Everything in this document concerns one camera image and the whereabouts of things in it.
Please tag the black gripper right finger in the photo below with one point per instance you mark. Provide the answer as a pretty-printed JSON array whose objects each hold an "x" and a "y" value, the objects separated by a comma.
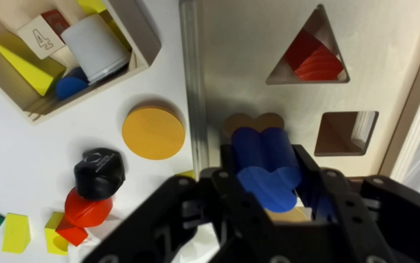
[{"x": 364, "y": 220}]

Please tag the white number cube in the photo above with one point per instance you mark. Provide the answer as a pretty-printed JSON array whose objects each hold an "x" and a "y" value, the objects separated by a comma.
[{"x": 41, "y": 39}]

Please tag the wooden shape sorter box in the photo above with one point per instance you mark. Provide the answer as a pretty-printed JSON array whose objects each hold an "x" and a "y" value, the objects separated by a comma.
[{"x": 247, "y": 59}]

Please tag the red-orange block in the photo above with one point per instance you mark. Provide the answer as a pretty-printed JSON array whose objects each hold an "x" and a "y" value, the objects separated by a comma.
[{"x": 71, "y": 233}]

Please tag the yellow wedge block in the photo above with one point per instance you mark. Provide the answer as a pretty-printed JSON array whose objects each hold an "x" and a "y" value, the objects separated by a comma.
[{"x": 23, "y": 66}]

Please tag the white cylinder block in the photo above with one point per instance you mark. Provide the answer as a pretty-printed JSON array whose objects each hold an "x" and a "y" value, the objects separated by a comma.
[{"x": 93, "y": 46}]

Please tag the black block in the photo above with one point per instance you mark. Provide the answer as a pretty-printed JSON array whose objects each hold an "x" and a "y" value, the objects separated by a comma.
[{"x": 99, "y": 173}]

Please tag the blue lobed block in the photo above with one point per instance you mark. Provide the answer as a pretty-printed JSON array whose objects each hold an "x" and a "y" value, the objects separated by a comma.
[{"x": 262, "y": 166}]

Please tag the small blue block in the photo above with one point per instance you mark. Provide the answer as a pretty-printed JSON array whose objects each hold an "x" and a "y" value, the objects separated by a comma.
[{"x": 70, "y": 85}]

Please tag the orange wooden disc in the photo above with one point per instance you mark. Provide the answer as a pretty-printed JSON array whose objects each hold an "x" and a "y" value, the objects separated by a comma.
[{"x": 152, "y": 132}]

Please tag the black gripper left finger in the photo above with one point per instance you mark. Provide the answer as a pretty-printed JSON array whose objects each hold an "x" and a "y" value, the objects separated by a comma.
[{"x": 180, "y": 220}]

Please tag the wooden tray box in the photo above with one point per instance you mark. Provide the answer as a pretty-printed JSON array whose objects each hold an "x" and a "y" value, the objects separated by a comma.
[{"x": 143, "y": 34}]

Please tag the small yellow block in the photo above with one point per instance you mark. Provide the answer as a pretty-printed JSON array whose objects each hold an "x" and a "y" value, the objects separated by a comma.
[{"x": 90, "y": 5}]

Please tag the red ridged block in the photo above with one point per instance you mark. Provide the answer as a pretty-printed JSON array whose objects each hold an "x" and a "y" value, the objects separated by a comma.
[{"x": 316, "y": 60}]

